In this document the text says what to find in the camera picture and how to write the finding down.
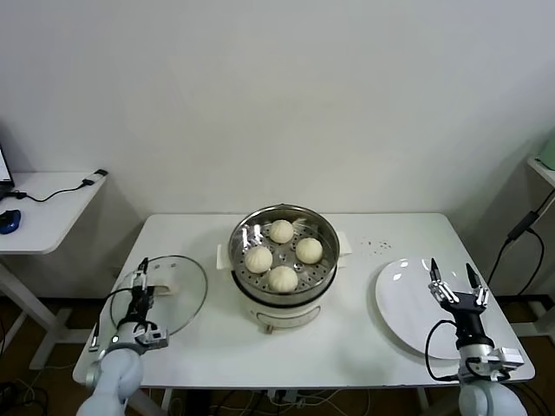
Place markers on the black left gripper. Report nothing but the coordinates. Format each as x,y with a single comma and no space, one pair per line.
138,310

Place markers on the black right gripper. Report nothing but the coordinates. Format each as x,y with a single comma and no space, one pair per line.
466,310

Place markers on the white steamed baozi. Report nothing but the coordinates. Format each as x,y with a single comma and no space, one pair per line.
308,250
282,278
281,230
259,259

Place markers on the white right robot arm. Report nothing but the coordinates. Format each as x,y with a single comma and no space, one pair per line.
485,396

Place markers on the stainless steel steamer basket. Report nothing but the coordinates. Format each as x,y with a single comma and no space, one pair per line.
243,236

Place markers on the white round plate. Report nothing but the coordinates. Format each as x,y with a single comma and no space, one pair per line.
399,294

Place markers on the white side desk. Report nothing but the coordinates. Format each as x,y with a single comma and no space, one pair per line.
43,216

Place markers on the white side shelf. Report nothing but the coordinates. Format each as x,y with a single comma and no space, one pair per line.
542,173

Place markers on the cream electric cooking pot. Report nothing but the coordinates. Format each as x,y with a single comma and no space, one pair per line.
282,314

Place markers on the blue computer mouse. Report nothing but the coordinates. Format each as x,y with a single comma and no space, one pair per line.
9,220

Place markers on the white power strip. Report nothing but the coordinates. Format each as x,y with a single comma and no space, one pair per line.
284,395

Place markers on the black laptop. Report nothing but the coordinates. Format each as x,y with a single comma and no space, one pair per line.
3,167

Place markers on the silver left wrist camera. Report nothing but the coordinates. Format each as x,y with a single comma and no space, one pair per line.
154,336

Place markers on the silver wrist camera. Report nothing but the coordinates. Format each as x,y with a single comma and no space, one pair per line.
154,336
511,355

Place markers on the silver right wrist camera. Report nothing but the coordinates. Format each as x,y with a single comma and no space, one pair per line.
511,355

